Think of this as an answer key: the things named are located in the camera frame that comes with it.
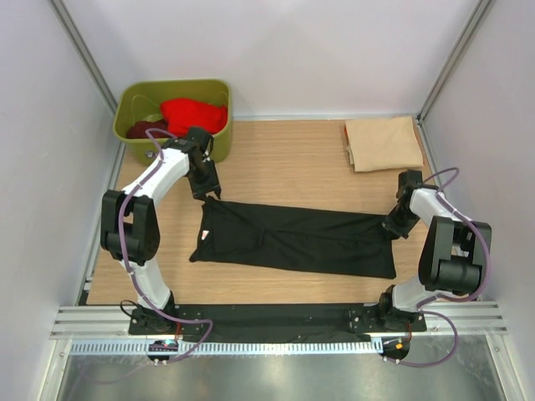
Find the folded beige t shirt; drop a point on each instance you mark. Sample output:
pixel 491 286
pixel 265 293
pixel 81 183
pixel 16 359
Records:
pixel 382 144

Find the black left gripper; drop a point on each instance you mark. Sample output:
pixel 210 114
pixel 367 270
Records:
pixel 200 191

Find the dark maroon t shirt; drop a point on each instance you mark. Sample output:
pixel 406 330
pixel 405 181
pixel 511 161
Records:
pixel 137 131

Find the slotted grey cable duct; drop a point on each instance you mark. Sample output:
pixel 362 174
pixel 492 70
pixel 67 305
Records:
pixel 167 347

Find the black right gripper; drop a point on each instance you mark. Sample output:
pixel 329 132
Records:
pixel 389 224

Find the red t shirt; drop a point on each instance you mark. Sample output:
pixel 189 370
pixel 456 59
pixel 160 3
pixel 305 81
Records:
pixel 183 113

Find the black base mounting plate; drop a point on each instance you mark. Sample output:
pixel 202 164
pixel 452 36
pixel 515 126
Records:
pixel 288 319

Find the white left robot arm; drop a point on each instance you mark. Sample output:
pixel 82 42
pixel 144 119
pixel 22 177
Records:
pixel 129 228

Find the black t shirt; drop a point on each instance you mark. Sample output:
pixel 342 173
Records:
pixel 295 239

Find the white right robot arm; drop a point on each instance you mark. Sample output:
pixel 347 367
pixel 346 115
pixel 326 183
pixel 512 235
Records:
pixel 455 261

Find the olive green plastic bin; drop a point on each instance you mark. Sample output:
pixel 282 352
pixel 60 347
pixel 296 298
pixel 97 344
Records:
pixel 141 102

